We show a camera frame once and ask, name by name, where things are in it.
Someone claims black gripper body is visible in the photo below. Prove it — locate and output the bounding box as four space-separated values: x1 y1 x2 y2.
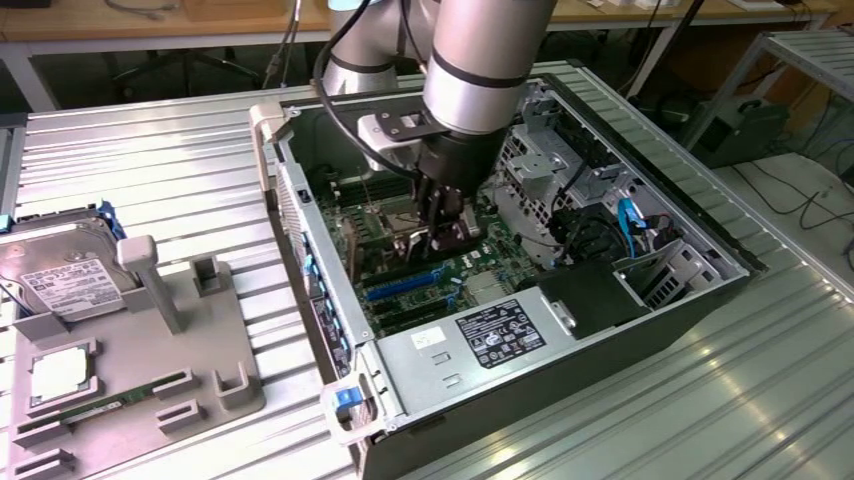
415 129 503 195

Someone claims black RAM slot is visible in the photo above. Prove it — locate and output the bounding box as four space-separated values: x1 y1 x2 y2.
331 175 412 195
332 184 416 207

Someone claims black expansion slot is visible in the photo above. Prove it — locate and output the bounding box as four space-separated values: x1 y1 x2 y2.
379 307 452 334
359 264 435 287
371 298 448 320

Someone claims blue expansion slot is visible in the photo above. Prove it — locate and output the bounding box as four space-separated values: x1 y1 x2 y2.
364 273 439 301

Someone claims CPU socket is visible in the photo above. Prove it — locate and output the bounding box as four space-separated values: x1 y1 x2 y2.
369 199 423 237

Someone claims green motherboard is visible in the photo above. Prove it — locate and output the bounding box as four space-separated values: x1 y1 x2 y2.
312 164 542 336

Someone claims silver chipset heatsink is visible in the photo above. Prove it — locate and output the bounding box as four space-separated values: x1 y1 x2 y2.
464 273 519 304

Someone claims silver perforated disk bay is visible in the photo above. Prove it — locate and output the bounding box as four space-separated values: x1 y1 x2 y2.
496 122 606 261

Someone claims grey power supply unit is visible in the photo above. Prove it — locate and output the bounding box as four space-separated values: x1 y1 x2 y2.
372 287 575 421

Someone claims silver slanted disk bay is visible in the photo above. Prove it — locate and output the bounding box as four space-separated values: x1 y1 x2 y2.
612 239 726 309

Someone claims black open PC case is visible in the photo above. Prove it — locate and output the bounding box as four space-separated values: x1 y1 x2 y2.
249 72 768 480

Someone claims blue plastic case latch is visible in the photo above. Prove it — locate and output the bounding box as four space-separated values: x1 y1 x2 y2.
331 387 361 414

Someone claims black floor case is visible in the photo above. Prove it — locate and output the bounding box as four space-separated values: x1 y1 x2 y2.
699 99 792 169

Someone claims black office chair base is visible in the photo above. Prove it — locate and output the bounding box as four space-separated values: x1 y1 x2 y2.
109 47 263 97

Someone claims blue disk carrier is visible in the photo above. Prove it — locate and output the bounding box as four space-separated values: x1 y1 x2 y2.
0 199 128 319

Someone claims grey plastic parts rack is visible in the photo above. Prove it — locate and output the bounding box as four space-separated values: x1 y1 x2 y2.
0 235 269 480

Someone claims silver hard disk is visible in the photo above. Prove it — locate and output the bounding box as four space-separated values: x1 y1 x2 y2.
0 214 128 321

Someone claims metal slat side table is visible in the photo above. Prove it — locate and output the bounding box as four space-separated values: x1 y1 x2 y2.
679 29 854 151

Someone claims green RAM stick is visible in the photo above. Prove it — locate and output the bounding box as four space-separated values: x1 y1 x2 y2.
59 383 165 426

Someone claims silver CPU chip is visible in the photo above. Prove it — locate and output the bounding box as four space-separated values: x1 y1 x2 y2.
29 347 95 401

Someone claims black wire bundle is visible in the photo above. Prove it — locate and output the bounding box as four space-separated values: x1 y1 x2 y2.
552 204 632 264

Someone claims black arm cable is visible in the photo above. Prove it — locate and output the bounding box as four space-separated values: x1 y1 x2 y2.
311 0 428 182

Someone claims blue wire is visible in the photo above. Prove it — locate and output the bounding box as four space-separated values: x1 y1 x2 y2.
618 197 646 261

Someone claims red and black wire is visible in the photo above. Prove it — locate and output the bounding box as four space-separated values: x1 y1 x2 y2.
638 214 679 250

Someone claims thin grey hanging cable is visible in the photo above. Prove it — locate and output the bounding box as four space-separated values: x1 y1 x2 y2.
263 0 303 90

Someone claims black floor cable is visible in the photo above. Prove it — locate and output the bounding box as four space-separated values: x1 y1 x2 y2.
732 159 854 231

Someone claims grey coiled cable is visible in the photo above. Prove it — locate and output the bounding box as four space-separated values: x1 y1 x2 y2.
104 0 183 22

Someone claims grey metal frame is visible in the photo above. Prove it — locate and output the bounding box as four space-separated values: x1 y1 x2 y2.
0 112 29 217

